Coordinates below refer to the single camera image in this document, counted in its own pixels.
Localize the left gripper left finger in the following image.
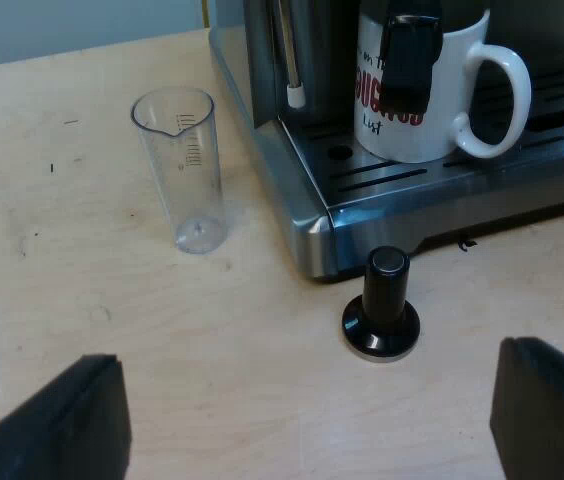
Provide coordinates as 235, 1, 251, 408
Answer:
0, 353, 133, 480

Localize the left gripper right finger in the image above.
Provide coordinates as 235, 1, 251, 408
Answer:
489, 336, 564, 480

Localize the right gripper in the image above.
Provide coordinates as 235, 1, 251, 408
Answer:
379, 0, 444, 118

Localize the small black tamper with knob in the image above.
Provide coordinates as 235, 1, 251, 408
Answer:
340, 245, 422, 363

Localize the white mug with red and black print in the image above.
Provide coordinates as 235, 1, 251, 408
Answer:
353, 8, 533, 165

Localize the clear measuring glass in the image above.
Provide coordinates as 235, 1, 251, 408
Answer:
129, 86, 227, 256

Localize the steel espresso machine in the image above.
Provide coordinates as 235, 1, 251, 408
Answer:
207, 0, 564, 284

